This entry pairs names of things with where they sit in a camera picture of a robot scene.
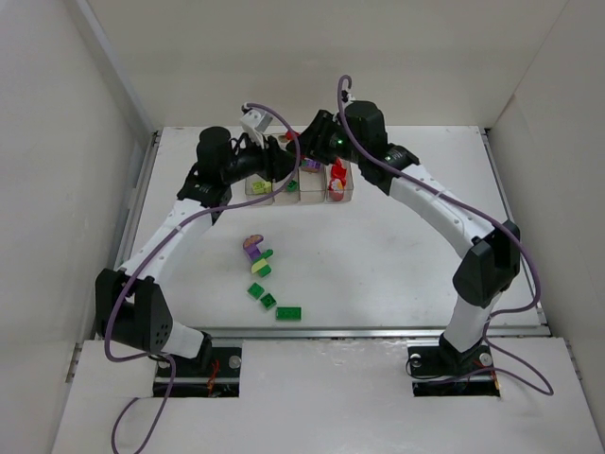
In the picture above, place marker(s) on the red ring lego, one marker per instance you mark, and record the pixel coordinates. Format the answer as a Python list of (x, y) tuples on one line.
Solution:
[(339, 172)]

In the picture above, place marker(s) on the purple lego brick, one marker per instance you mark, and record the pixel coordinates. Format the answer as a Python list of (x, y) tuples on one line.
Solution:
[(311, 166)]

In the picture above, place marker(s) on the green square lego brick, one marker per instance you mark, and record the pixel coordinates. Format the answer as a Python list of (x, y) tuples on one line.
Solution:
[(256, 291)]

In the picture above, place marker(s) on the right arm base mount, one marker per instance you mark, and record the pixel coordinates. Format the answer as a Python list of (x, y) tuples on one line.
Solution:
[(433, 375)]

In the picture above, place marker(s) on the green long lego brick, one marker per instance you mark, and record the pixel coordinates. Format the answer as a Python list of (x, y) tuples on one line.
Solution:
[(288, 314)]

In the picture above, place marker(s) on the yellow-green slope lego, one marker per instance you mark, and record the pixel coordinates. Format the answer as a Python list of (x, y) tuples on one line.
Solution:
[(261, 268)]

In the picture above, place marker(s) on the clear bin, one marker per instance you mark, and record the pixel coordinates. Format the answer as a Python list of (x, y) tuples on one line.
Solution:
[(349, 187), (286, 198), (257, 198), (312, 185)]

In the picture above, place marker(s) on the lime square lego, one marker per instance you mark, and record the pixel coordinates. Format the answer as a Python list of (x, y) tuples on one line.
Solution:
[(258, 188)]

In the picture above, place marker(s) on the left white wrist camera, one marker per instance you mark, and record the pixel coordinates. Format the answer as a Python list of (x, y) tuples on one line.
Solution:
[(254, 123)]

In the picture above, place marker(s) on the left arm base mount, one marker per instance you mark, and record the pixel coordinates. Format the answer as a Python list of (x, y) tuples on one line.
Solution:
[(220, 378)]

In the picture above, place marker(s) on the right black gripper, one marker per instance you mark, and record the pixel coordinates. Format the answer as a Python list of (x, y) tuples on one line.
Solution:
[(309, 145)]

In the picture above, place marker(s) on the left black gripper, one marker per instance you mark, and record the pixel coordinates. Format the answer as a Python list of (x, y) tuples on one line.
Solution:
[(274, 158)]

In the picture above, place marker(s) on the red arch lego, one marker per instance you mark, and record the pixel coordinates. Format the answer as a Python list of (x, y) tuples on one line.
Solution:
[(336, 190)]

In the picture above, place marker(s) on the green round lego piece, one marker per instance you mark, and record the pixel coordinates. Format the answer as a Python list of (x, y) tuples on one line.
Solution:
[(264, 256)]

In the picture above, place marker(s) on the purple flower lego piece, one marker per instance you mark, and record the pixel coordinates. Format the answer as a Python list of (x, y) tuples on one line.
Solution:
[(251, 248)]

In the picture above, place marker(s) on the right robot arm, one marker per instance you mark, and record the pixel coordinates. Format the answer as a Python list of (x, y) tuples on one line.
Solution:
[(489, 259)]

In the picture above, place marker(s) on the red large lego brick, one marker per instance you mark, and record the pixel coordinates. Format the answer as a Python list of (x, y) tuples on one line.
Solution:
[(289, 136)]

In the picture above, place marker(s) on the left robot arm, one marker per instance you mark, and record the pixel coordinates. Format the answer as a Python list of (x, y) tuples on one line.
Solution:
[(130, 307)]

